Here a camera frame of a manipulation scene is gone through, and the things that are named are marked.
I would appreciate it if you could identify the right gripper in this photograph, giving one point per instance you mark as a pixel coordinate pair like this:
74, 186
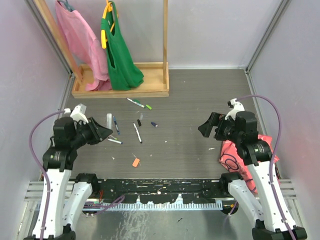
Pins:
215, 119

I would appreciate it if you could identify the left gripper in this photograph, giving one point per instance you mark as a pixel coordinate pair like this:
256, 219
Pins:
101, 132

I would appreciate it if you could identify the translucent highlighter body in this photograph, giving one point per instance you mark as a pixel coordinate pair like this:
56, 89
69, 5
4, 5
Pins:
109, 119

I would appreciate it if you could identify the orange highlighter cap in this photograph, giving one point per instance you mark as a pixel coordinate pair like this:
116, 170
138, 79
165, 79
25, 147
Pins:
136, 162

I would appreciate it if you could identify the blue pen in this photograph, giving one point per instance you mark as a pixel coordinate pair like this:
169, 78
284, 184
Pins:
116, 125

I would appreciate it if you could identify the white pen black tip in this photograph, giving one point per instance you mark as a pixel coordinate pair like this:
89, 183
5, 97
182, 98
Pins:
115, 141

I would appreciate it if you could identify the black white marker pen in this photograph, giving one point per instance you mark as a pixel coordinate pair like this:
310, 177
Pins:
137, 132

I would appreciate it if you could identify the dark green pen cap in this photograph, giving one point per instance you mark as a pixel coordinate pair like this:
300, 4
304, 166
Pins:
136, 101

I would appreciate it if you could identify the red patterned cloth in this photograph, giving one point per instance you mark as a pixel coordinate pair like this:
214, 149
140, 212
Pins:
232, 162

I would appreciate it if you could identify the green tank top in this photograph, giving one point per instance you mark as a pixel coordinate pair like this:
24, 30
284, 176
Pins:
123, 73

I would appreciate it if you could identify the wooden clothes rack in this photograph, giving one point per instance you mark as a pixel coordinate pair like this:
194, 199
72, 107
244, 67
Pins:
156, 74

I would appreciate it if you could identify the pink shirt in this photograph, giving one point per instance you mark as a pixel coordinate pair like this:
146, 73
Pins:
84, 44

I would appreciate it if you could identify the yellow hanger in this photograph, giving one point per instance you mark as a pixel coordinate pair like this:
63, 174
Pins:
110, 29

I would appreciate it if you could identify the blue grey hanger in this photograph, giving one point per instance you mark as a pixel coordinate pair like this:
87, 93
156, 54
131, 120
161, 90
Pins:
67, 6

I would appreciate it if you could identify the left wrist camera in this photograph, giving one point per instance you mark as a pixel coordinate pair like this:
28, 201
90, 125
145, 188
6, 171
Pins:
78, 113

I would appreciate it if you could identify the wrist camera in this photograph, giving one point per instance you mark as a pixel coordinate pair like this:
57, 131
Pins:
235, 107
78, 113

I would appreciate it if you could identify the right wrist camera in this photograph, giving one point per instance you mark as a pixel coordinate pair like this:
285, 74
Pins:
235, 107

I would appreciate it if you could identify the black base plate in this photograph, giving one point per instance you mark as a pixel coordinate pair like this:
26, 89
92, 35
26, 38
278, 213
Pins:
161, 191

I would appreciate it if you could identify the grey slotted cable duct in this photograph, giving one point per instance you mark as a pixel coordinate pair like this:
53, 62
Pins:
176, 206

